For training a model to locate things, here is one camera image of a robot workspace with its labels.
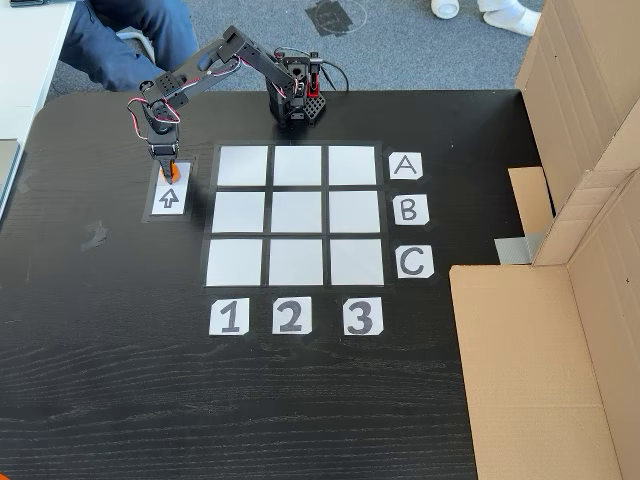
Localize white side table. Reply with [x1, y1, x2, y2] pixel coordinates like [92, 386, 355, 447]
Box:
[0, 0, 78, 145]

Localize red black bar clamp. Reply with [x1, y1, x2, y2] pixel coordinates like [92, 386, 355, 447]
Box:
[305, 50, 325, 99]

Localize white nine-square grid sheet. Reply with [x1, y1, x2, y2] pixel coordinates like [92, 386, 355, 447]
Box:
[202, 141, 396, 290]

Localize paper sheet number 2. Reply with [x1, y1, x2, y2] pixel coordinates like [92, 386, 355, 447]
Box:
[271, 295, 313, 336]

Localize paper sheet number 3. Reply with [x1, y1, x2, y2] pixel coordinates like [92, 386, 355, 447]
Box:
[342, 296, 385, 337]

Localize black power cable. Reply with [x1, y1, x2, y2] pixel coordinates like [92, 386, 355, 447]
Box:
[319, 59, 352, 94]

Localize black floor tape patch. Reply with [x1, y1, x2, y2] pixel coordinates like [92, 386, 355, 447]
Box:
[304, 0, 369, 39]

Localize person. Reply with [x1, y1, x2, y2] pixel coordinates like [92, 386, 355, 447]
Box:
[57, 0, 201, 94]

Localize crumpled clear tape bits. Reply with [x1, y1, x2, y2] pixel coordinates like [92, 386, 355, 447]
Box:
[79, 219, 109, 253]

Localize brown cardboard box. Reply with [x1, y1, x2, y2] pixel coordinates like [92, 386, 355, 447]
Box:
[507, 0, 640, 267]
[448, 168, 640, 480]

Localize paper sheet number 1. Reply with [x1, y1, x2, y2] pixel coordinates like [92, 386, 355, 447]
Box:
[208, 298, 250, 337]

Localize white chair frame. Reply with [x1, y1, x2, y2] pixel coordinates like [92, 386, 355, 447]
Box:
[115, 26, 157, 64]

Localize grey tape strip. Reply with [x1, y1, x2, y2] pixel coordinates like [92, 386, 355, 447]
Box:
[493, 231, 545, 267]

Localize grey flat panel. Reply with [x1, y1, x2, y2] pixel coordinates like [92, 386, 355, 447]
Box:
[0, 138, 24, 222]

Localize paper sheet letter C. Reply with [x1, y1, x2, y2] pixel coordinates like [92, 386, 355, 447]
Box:
[395, 244, 435, 280]

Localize paper sheet letter B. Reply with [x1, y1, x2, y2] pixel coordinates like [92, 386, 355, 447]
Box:
[393, 194, 431, 227]

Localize paper sheet letter A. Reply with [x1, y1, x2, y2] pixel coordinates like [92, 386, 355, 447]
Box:
[389, 152, 424, 182]

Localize white arrow paper sheet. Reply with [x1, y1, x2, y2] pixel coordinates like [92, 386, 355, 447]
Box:
[149, 160, 193, 217]

